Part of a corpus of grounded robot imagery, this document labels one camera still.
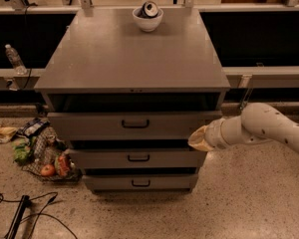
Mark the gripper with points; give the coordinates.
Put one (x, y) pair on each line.
(214, 134)

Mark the grey top drawer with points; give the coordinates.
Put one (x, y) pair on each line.
(129, 126)

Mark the grey drawer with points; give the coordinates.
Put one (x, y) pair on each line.
(141, 182)
(129, 126)
(140, 158)

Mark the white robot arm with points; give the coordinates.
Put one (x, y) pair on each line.
(257, 123)

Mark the grey drawer cabinet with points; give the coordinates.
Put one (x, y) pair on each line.
(106, 64)

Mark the grey bottom drawer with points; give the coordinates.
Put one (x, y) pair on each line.
(141, 182)

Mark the grey middle drawer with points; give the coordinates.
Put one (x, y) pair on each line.
(140, 158)

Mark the white ceramic bowl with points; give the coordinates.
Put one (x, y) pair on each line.
(147, 24)

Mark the red orange snack bag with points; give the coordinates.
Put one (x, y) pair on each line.
(62, 165)

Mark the crushed soda can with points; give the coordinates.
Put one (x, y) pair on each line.
(148, 10)

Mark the red apple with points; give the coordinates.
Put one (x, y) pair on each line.
(48, 170)

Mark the blue snack bag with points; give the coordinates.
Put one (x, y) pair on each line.
(32, 127)

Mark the green snack bag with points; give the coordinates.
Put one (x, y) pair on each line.
(23, 150)

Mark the black bar tool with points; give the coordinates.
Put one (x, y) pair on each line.
(24, 203)

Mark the yellow snack bag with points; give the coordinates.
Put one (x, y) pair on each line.
(7, 133)

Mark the clear plastic water bottle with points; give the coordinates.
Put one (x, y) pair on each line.
(15, 60)

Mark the metal rail bracket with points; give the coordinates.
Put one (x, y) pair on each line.
(246, 85)

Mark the wire mesh basket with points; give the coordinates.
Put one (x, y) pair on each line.
(46, 150)

